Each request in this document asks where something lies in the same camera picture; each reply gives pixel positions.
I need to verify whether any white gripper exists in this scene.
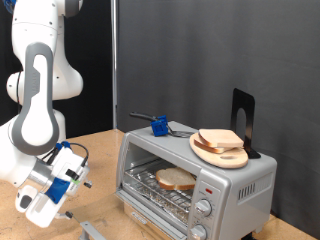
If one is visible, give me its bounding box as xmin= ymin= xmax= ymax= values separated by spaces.
xmin=14 ymin=146 xmax=93 ymax=230

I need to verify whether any glass oven door with handle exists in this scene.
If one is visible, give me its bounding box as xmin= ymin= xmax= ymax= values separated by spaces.
xmin=68 ymin=191 xmax=188 ymax=240

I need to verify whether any white bread slice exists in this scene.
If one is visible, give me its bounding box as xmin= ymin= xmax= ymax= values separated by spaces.
xmin=193 ymin=137 xmax=234 ymax=155
xmin=155 ymin=166 xmax=197 ymax=192
xmin=198 ymin=128 xmax=245 ymax=150

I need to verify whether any metal spatula with blue block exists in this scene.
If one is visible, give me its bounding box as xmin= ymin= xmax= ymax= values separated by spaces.
xmin=129 ymin=112 xmax=197 ymax=139

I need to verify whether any silver oven knob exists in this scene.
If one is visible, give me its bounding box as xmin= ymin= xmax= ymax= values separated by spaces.
xmin=194 ymin=198 xmax=213 ymax=218
xmin=189 ymin=223 xmax=208 ymax=240

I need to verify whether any silver toaster oven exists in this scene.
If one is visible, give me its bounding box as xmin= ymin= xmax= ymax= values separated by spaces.
xmin=115 ymin=120 xmax=278 ymax=240

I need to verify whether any black fabric backdrop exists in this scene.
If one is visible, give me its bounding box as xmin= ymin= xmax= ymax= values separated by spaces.
xmin=0 ymin=0 xmax=114 ymax=139

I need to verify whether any vertical metal pole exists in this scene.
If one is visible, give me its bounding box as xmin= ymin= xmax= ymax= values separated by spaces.
xmin=110 ymin=0 xmax=119 ymax=130

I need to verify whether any round wooden cutting board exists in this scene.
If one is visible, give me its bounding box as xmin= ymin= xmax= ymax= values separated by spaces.
xmin=189 ymin=132 xmax=250 ymax=170

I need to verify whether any black metal bookend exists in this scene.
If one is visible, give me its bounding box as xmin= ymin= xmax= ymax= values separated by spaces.
xmin=230 ymin=87 xmax=262 ymax=160

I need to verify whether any gray fabric backdrop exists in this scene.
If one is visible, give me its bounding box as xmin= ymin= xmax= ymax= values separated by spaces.
xmin=117 ymin=0 xmax=320 ymax=239

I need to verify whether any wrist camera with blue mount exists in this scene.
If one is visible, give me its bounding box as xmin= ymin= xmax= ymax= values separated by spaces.
xmin=44 ymin=166 xmax=90 ymax=205

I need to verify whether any black camera cable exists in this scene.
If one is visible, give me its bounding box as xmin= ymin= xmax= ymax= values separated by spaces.
xmin=39 ymin=142 xmax=90 ymax=168

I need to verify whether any blue cable clip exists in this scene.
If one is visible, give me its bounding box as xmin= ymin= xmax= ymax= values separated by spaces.
xmin=3 ymin=0 xmax=17 ymax=14
xmin=54 ymin=140 xmax=72 ymax=151

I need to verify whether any wire oven rack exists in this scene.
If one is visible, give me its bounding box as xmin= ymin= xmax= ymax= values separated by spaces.
xmin=123 ymin=159 xmax=198 ymax=223

